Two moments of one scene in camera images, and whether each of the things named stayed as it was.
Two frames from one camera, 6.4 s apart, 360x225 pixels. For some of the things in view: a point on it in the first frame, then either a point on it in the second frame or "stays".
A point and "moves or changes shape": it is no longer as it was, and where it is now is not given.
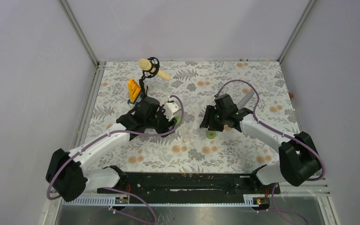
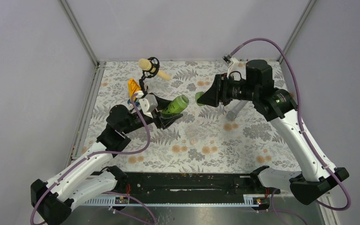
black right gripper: x=210 y=111 -> x=211 y=97
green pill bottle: x=178 y=118 moves or changes shape
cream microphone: x=146 y=64 stays
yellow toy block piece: x=134 y=90 stays
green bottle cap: x=211 y=134 -> x=197 y=95
